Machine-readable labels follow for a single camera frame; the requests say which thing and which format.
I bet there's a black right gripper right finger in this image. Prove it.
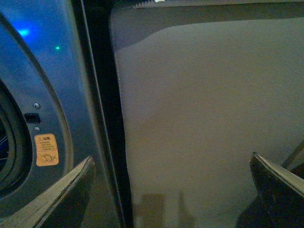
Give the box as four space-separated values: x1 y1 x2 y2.
250 152 304 228

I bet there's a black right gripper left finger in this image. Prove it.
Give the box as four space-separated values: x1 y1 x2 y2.
0 156 95 228

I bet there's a grey front-load washing machine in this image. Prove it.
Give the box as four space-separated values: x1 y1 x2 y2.
0 0 133 228

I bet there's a dark object at right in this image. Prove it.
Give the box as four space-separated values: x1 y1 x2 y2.
236 142 304 228

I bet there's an orange warning sticker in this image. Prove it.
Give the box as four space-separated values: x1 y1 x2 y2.
34 133 59 167

